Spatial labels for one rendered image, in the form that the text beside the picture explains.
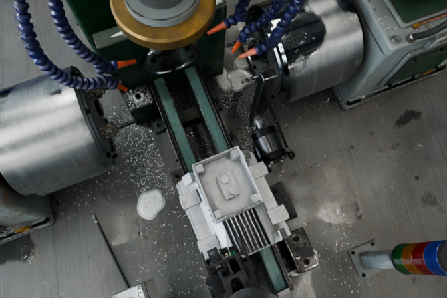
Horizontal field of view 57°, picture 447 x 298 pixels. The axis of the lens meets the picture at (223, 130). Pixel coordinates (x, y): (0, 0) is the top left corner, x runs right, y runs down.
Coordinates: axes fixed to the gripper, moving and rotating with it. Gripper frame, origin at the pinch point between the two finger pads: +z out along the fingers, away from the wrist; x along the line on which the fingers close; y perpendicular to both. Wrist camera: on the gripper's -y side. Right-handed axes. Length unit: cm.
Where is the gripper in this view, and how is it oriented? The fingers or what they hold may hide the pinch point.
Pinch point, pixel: (222, 255)
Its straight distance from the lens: 83.4
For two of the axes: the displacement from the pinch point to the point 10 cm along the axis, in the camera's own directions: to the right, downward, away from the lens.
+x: -9.3, 3.5, -1.4
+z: -2.1, -1.8, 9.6
